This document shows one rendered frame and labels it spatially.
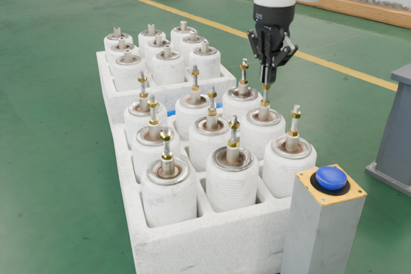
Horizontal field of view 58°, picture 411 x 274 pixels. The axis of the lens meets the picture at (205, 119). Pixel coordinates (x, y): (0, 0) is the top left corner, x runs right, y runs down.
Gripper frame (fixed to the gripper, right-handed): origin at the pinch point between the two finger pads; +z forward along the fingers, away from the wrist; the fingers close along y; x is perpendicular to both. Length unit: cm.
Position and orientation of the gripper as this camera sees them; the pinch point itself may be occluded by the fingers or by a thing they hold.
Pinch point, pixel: (268, 74)
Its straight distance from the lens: 76.0
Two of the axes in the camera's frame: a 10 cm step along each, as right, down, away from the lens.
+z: 0.0, 8.6, 5.1
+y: 5.0, 4.4, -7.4
